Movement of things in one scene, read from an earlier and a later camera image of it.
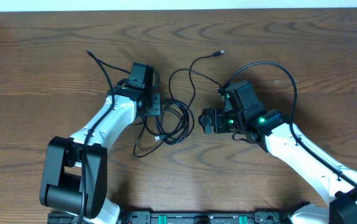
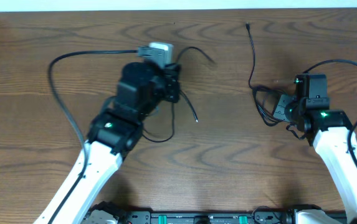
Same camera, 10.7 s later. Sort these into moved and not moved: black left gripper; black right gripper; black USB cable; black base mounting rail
Moved: black USB cable; black right gripper; black left gripper
Not moved: black base mounting rail
